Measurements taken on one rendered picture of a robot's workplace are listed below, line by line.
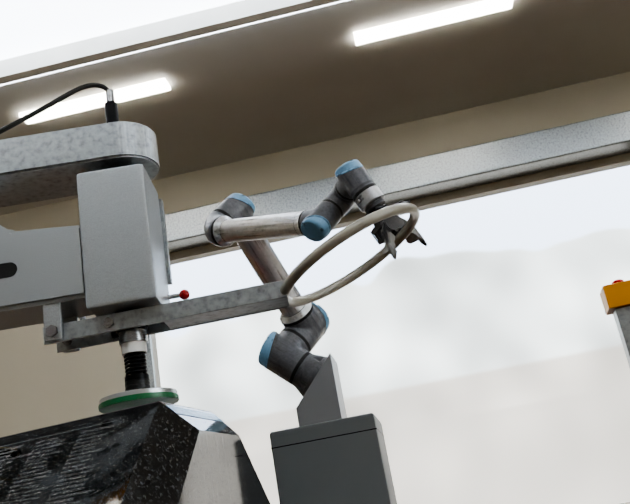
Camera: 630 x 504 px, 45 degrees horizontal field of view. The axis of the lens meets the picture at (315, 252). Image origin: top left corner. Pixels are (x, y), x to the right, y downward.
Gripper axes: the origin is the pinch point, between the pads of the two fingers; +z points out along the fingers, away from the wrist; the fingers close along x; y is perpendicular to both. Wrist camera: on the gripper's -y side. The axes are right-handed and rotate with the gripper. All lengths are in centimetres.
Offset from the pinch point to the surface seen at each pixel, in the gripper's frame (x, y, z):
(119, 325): 84, 28, -22
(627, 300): -55, -13, 48
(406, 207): 16.1, -23.3, -5.4
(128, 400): 92, 28, -1
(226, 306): 60, 14, -11
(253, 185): -271, 386, -248
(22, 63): -49, 254, -323
